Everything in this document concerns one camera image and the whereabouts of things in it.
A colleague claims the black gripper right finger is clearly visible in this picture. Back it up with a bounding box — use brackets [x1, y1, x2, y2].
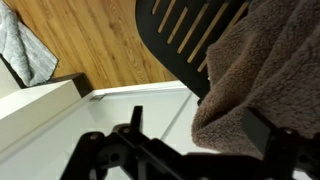
[241, 108, 276, 154]

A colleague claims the black slatted chair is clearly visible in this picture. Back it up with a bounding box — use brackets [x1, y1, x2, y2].
[135, 0, 250, 100]

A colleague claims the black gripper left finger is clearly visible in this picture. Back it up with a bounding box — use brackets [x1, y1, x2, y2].
[130, 106, 143, 131]

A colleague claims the brown fluffy towel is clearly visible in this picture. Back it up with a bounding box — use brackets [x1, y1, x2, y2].
[191, 0, 320, 158]

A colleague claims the grey bath mat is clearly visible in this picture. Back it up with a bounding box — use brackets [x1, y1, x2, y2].
[0, 0, 58, 87]

